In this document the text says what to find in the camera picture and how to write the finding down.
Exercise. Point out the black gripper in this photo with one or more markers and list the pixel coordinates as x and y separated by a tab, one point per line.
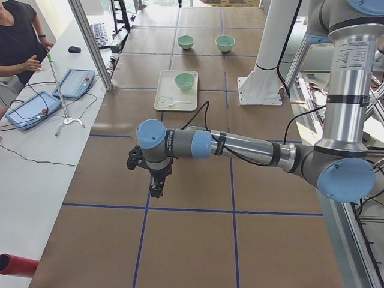
159	173

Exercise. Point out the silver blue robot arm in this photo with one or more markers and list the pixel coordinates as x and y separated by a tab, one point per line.
336	165

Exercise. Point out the white plastic spoon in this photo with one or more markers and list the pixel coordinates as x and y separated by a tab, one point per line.
175	103

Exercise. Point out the cream bear print tray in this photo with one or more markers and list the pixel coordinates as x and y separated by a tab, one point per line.
167	91

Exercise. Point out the green bowl on tray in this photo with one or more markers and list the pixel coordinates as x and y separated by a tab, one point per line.
185	81

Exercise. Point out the silver reacher grabber stick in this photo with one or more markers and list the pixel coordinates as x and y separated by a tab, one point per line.
67	119

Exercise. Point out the blue teach pendant far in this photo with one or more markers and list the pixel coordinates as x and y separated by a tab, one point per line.
76	82

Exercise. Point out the blue teach pendant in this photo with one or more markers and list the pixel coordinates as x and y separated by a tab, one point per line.
76	82
33	110

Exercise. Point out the blue teach pendant near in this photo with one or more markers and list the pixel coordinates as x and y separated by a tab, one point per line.
33	110

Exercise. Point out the green bowl with ice cubes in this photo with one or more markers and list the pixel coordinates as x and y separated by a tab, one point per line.
225	43

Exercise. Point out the black computer mouse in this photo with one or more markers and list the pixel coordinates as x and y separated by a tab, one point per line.
74	49

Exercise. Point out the red cylinder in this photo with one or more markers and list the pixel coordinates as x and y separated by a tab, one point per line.
18	266

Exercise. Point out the black keyboard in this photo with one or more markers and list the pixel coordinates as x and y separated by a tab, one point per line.
100	35

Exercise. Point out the person in black shirt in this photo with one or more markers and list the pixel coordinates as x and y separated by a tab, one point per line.
23	42

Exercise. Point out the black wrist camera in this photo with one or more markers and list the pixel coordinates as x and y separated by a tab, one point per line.
135	158

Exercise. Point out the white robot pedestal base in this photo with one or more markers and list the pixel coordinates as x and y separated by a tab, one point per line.
261	86

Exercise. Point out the aluminium frame post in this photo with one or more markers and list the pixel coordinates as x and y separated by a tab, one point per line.
82	21

